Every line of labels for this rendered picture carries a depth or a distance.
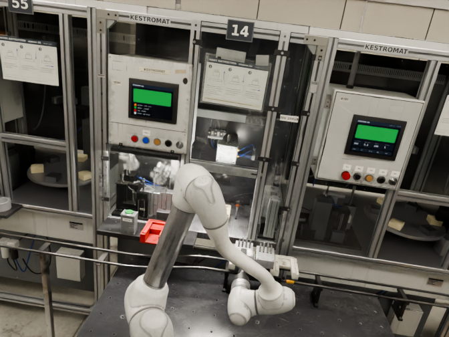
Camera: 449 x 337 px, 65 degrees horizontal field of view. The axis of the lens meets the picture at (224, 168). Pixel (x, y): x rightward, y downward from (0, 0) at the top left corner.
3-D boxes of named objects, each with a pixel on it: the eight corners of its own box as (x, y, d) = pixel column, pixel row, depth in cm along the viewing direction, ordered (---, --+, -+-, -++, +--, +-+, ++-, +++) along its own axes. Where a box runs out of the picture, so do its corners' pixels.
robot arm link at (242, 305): (231, 303, 163) (259, 301, 160) (228, 331, 149) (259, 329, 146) (226, 285, 159) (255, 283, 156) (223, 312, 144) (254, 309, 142)
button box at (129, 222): (119, 233, 192) (119, 213, 188) (125, 225, 199) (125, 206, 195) (133, 235, 192) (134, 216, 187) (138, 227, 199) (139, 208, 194)
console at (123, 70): (106, 145, 185) (105, 54, 168) (125, 131, 211) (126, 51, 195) (184, 156, 183) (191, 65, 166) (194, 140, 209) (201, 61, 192)
